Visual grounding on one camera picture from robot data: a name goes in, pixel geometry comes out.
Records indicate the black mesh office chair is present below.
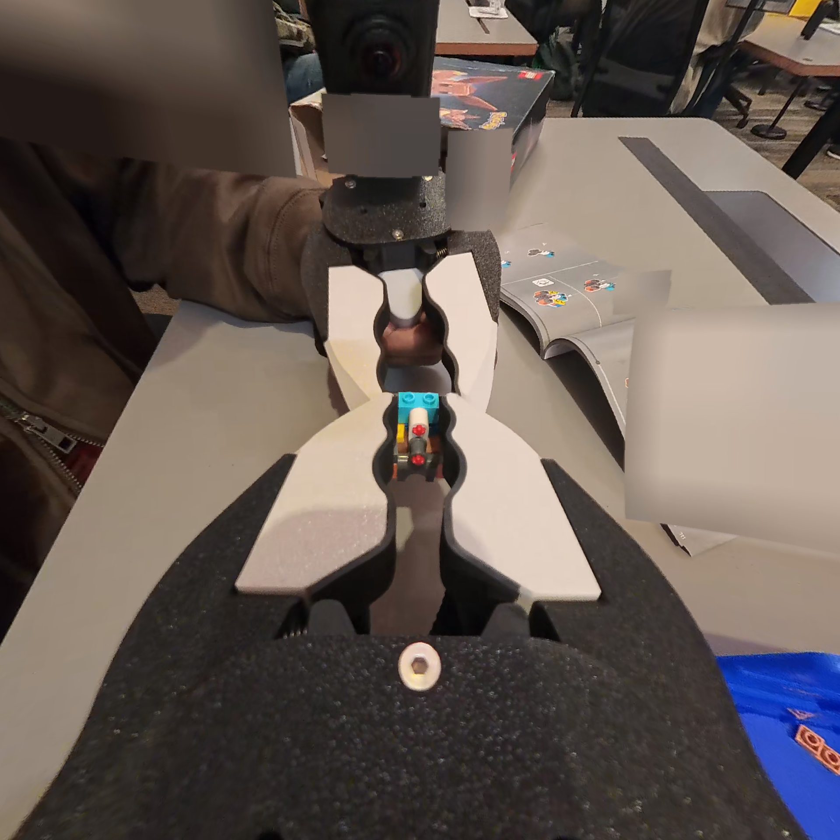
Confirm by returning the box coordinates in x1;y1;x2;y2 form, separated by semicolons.
571;0;711;120

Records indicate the dark printed toy box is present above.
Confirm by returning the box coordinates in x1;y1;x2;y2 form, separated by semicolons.
289;56;556;193

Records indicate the orange brick plate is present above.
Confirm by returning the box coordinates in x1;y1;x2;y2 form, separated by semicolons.
796;724;840;773

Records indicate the grey instruction booklet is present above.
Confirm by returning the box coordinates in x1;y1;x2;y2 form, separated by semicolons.
497;223;746;559

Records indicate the person's left forearm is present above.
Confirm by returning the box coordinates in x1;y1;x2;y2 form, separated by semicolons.
112;157;329;324

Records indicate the brown-edged office desk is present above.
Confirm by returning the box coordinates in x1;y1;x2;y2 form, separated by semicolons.
738;13;840;81

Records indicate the teal grey orange brick assembly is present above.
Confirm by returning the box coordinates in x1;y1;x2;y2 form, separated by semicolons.
394;390;442;484

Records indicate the blue plastic bin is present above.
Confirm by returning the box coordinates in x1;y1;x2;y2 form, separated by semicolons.
714;651;840;840

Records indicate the grey office desk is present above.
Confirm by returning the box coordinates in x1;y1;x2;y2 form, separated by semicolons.
434;0;540;58

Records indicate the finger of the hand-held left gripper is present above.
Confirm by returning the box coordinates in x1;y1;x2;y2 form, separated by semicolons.
326;264;389;416
424;249;500;404

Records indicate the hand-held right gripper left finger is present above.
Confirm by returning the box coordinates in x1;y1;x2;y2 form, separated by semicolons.
234;394;396;597

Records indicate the person's brown hoodie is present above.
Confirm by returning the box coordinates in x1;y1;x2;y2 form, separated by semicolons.
0;138;173;641

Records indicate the dark grey desk cable cover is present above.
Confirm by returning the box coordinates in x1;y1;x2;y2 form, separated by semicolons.
618;135;840;307

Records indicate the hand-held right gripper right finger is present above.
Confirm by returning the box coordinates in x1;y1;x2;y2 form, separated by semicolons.
441;394;602;603

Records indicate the yellow blue brown brick assembly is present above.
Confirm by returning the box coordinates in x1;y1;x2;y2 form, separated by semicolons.
389;423;442;468

